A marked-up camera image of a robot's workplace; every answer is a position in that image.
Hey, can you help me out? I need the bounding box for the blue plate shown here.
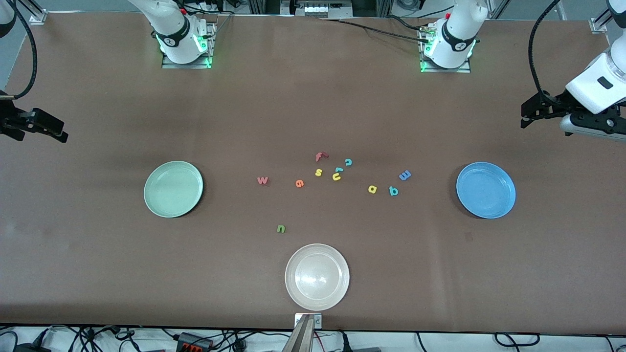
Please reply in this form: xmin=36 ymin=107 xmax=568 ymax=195
xmin=456 ymin=162 xmax=516 ymax=220

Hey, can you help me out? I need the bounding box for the green plate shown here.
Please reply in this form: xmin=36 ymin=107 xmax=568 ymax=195
xmin=143 ymin=160 xmax=204 ymax=219

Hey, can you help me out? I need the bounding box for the black orange power strip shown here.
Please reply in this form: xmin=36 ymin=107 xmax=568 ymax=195
xmin=176 ymin=332 xmax=213 ymax=352

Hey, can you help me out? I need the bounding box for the beige plate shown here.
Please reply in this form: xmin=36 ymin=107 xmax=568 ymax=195
xmin=285 ymin=243 xmax=351 ymax=312

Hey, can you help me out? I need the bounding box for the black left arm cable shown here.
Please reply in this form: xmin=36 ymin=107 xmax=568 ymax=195
xmin=527 ymin=0 xmax=563 ymax=96

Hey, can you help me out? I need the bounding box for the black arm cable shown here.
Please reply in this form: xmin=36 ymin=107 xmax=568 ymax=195
xmin=527 ymin=0 xmax=563 ymax=96
xmin=10 ymin=0 xmax=39 ymax=98

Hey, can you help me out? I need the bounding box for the aluminium frame extrusion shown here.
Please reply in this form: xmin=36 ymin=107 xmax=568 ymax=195
xmin=17 ymin=0 xmax=48 ymax=25
xmin=589 ymin=0 xmax=626 ymax=34

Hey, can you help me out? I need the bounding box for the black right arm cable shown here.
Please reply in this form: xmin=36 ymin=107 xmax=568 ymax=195
xmin=10 ymin=0 xmax=39 ymax=98

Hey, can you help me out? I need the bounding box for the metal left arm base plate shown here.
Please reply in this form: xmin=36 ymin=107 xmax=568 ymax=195
xmin=419 ymin=22 xmax=471 ymax=74

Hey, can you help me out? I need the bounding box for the black cable loop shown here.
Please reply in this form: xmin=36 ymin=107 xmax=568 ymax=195
xmin=493 ymin=332 xmax=541 ymax=349

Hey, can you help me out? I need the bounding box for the aluminium camera post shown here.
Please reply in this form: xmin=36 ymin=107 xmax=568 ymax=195
xmin=283 ymin=313 xmax=322 ymax=352

